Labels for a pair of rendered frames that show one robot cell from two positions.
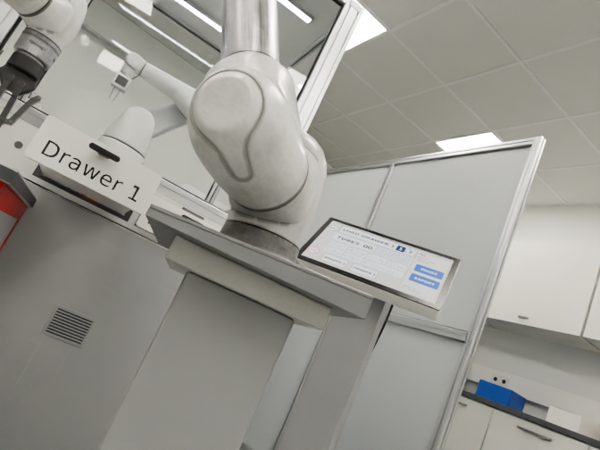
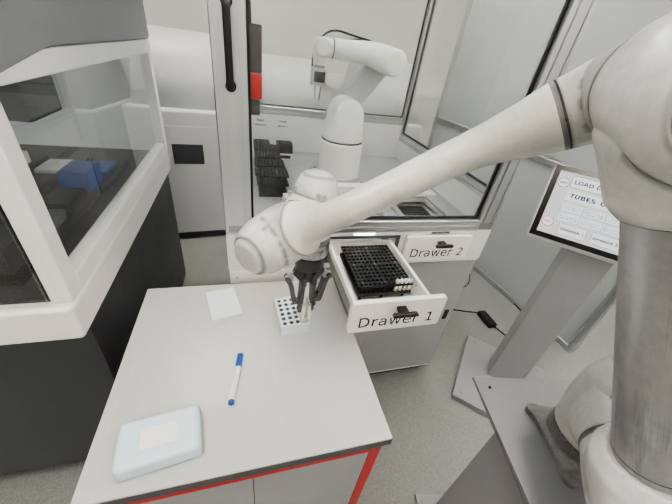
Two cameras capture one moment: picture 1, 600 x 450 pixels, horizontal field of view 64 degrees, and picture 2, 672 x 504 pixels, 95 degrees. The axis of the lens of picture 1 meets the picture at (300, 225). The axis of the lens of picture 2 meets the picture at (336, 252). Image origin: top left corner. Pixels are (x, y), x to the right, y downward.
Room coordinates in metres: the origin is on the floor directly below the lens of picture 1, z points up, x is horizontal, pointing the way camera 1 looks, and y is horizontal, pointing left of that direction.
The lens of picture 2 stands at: (0.47, 0.66, 1.48)
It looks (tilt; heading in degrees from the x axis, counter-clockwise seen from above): 34 degrees down; 3
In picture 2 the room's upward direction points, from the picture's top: 9 degrees clockwise
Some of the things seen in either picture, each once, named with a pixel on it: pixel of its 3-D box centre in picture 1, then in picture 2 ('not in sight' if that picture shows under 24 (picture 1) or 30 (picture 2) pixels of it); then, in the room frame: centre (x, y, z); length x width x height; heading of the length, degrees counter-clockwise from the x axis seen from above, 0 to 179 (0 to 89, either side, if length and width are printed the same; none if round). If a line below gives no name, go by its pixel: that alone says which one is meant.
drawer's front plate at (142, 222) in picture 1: (185, 230); (436, 247); (1.55, 0.33, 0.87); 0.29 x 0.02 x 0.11; 112
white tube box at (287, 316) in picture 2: not in sight; (290, 314); (1.14, 0.81, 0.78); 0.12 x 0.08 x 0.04; 28
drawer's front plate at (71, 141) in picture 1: (96, 166); (397, 313); (1.14, 0.50, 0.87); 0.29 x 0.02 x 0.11; 112
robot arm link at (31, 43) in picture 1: (36, 51); (311, 243); (1.12, 0.76, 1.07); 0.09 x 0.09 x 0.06
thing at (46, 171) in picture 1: (91, 180); (371, 270); (1.33, 0.58, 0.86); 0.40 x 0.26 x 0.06; 22
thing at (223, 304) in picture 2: not in sight; (223, 304); (1.14, 1.03, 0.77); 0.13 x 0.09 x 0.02; 35
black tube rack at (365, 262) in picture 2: not in sight; (373, 271); (1.32, 0.58, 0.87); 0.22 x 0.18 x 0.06; 22
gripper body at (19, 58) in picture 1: (20, 75); (309, 267); (1.12, 0.76, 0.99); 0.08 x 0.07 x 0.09; 118
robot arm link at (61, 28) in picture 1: (55, 12); (312, 205); (1.10, 0.77, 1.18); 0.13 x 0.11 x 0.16; 161
